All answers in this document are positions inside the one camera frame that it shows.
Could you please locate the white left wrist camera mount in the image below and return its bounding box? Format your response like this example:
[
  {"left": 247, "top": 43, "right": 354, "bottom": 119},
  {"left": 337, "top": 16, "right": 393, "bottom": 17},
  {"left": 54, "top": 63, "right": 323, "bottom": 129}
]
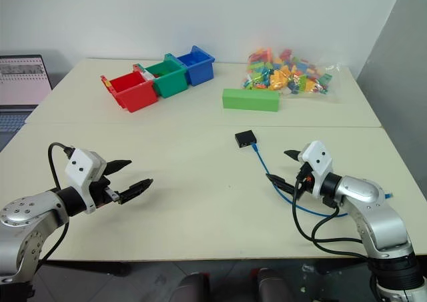
[{"left": 64, "top": 147, "right": 107, "bottom": 215}]

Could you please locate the black table frame bar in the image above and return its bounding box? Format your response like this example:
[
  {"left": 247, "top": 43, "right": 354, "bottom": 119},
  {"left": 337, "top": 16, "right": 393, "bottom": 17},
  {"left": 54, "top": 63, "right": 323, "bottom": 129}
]
[{"left": 39, "top": 261, "right": 131, "bottom": 277}]

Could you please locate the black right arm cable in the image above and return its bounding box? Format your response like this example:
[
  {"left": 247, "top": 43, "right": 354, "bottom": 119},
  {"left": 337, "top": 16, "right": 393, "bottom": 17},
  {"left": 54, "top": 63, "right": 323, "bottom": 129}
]
[{"left": 291, "top": 178, "right": 372, "bottom": 260}]

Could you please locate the blue plastic bin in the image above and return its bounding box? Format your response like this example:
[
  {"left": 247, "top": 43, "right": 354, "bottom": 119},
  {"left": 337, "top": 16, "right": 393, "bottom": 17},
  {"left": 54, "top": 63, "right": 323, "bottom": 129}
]
[{"left": 175, "top": 45, "right": 216, "bottom": 87}]

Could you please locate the green plastic bin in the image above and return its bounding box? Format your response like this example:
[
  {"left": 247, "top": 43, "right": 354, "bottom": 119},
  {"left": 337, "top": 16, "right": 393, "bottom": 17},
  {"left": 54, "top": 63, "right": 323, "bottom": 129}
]
[{"left": 133, "top": 52, "right": 189, "bottom": 99}]

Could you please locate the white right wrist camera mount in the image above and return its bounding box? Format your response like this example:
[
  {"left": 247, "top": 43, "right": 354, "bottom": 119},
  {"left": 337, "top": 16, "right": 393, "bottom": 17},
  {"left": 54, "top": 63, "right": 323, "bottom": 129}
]
[{"left": 297, "top": 140, "right": 334, "bottom": 197}]

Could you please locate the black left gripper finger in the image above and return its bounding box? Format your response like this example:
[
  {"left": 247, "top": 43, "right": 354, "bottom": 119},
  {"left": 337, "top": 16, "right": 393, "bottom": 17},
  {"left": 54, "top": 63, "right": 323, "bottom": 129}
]
[
  {"left": 116, "top": 178, "right": 155, "bottom": 206},
  {"left": 105, "top": 159, "right": 133, "bottom": 177}
]

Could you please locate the red plastic bin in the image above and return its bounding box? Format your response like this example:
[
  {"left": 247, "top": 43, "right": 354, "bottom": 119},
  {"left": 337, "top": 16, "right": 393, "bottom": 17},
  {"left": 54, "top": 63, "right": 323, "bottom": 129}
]
[{"left": 100, "top": 70, "right": 159, "bottom": 113}]

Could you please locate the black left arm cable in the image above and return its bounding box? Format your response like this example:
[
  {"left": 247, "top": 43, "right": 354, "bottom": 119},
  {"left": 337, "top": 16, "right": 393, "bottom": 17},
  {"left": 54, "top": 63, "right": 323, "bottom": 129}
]
[{"left": 47, "top": 142, "right": 73, "bottom": 270}]

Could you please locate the green rectangular block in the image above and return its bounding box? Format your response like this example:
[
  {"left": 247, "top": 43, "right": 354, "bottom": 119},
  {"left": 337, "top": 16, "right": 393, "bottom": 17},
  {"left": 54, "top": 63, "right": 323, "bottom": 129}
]
[{"left": 222, "top": 88, "right": 281, "bottom": 112}]

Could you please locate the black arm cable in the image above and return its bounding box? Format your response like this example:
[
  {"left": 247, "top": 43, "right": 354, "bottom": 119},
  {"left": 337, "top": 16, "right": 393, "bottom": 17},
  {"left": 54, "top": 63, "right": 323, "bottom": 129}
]
[
  {"left": 291, "top": 178, "right": 372, "bottom": 260},
  {"left": 47, "top": 142, "right": 73, "bottom": 270}
]

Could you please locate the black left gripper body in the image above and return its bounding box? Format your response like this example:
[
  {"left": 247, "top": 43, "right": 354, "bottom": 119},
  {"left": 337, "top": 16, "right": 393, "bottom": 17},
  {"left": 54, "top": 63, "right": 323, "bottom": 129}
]
[{"left": 90, "top": 176, "right": 121, "bottom": 210}]

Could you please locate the dark rounded shape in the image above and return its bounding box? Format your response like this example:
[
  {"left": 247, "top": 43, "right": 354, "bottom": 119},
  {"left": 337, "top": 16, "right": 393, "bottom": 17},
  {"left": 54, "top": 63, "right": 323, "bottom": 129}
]
[
  {"left": 256, "top": 267, "right": 295, "bottom": 302},
  {"left": 175, "top": 272, "right": 212, "bottom": 302}
]

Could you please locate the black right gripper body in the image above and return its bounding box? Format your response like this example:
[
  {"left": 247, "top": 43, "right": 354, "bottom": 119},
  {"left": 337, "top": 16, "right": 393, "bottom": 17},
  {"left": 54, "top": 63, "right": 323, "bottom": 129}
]
[{"left": 295, "top": 162, "right": 316, "bottom": 201}]

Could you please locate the grey laptop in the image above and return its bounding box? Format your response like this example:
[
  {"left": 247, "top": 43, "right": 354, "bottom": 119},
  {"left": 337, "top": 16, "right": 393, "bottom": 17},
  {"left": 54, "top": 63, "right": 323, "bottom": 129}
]
[{"left": 0, "top": 54, "right": 53, "bottom": 135}]

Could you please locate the clear bag of coloured bricks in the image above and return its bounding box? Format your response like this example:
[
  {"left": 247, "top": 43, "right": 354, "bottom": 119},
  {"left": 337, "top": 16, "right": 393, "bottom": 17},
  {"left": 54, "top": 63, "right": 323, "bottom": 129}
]
[{"left": 240, "top": 47, "right": 343, "bottom": 105}]

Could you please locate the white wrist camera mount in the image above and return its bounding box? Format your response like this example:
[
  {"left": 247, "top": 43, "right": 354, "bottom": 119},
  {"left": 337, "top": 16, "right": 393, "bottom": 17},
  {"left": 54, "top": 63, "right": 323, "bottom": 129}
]
[
  {"left": 297, "top": 140, "right": 334, "bottom": 197},
  {"left": 64, "top": 147, "right": 107, "bottom": 215}
]

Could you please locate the blue cable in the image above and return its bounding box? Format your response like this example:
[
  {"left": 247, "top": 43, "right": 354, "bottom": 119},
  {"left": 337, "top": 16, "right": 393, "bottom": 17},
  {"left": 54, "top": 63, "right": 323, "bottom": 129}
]
[{"left": 249, "top": 142, "right": 395, "bottom": 219}]

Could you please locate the small black box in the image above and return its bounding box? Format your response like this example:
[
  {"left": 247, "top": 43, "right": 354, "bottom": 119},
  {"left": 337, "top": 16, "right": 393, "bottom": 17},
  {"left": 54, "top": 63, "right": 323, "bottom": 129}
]
[{"left": 234, "top": 130, "right": 258, "bottom": 149}]

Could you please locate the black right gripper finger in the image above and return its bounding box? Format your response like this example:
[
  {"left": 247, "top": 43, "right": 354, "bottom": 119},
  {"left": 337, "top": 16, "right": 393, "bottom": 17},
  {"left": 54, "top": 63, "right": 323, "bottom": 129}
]
[
  {"left": 265, "top": 172, "right": 300, "bottom": 201},
  {"left": 283, "top": 149, "right": 303, "bottom": 165}
]

